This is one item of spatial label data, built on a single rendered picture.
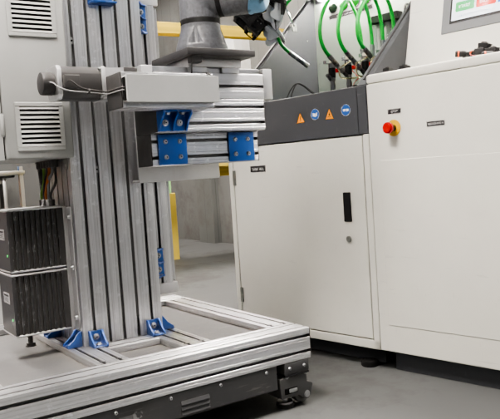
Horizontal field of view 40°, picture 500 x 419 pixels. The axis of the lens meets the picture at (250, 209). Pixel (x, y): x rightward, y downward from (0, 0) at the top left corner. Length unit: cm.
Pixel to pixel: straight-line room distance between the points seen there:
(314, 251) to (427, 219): 49
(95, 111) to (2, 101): 27
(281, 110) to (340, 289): 69
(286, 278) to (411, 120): 79
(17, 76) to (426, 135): 119
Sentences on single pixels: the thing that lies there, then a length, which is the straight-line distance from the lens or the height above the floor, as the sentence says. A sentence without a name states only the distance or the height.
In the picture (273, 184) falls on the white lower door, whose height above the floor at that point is 64.
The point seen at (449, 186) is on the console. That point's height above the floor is 61.
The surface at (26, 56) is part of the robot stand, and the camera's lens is 192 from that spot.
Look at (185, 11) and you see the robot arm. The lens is 203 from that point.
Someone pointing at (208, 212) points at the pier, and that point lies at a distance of 689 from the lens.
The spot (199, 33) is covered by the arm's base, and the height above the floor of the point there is 109.
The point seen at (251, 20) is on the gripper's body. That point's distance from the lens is 272.
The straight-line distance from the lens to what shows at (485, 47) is 221.
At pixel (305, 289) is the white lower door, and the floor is 25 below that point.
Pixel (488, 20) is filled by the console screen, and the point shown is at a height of 112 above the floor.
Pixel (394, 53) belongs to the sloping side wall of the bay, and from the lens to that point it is 246.
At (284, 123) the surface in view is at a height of 86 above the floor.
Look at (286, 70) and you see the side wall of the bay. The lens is 300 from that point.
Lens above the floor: 69
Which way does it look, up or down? 3 degrees down
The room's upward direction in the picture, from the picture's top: 4 degrees counter-clockwise
